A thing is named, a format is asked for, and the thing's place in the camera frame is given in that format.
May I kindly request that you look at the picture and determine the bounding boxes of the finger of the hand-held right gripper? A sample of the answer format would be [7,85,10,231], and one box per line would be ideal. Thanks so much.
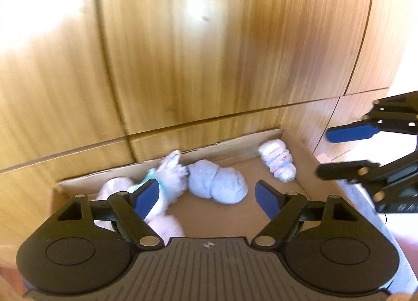
[315,144,418,184]
[327,91,418,143]

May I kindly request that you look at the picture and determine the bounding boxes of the lavender sock ball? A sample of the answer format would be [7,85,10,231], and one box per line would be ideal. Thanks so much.
[148,214,185,239]

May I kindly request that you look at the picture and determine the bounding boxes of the pastel-striped white sock bundle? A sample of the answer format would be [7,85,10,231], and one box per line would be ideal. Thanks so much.
[258,139,296,183]

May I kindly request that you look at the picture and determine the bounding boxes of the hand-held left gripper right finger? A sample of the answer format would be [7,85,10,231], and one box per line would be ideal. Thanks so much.
[251,181,355,250]

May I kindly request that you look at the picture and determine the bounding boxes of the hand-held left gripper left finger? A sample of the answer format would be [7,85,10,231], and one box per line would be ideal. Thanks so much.
[58,180,164,250]

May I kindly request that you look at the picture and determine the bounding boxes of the white sock bundle teal band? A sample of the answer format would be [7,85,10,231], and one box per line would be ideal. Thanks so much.
[128,150,189,221]

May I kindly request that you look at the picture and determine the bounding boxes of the light blue sock bundle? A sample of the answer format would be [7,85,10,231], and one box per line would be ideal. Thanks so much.
[188,160,248,204]

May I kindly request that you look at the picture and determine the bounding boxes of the pale lavender sock bundle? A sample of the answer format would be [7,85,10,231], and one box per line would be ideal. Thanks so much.
[96,176,135,204]

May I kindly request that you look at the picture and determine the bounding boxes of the brown cardboard box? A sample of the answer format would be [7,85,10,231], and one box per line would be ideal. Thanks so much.
[50,128,337,243]

